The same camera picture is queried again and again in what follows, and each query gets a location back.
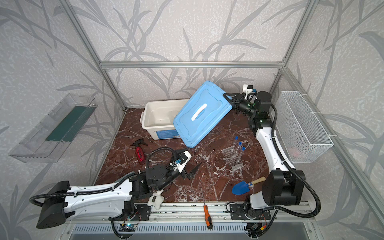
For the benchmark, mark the clear wall shelf green mat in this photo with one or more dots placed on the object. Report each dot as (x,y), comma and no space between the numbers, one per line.
(48,141)

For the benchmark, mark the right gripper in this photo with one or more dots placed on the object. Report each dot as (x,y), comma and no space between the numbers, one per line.
(237,102)

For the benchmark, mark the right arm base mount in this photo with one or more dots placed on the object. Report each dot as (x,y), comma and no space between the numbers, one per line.
(243,211)

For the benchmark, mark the left circuit board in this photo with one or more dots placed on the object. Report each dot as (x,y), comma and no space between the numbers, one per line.
(127,228)

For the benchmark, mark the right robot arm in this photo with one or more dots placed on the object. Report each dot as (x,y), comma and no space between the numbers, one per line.
(284,185)

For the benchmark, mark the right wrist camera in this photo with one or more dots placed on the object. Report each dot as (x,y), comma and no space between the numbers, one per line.
(249,92)

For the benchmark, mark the clear acrylic test tube rack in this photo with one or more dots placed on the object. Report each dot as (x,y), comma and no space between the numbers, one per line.
(231,159)

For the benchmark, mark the white plastic storage bin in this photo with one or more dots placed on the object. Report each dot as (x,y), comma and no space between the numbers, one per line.
(157,118)

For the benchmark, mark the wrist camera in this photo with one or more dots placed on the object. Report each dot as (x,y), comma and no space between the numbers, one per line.
(249,92)
(181,161)

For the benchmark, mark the blue garden trowel wooden handle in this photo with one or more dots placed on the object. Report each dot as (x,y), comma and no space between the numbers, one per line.
(244,187)

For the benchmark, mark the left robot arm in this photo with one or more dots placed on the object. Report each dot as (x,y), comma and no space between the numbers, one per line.
(115,201)

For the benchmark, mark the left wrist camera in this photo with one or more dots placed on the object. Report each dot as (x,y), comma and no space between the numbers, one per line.
(181,161)

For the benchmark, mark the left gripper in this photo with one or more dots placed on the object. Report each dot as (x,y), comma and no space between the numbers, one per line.
(186,172)

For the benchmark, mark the orange handled screwdriver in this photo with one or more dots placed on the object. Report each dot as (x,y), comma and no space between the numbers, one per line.
(208,218)

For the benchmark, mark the pink object in basket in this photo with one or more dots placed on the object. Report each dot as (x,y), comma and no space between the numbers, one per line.
(295,153)

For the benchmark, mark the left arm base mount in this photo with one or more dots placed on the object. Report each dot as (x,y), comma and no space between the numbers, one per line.
(134,212)

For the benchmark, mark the white wire mesh basket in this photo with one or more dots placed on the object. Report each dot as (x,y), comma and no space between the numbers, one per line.
(298,126)

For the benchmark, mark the blue plastic bin lid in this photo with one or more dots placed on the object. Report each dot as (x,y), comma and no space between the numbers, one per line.
(202,112)

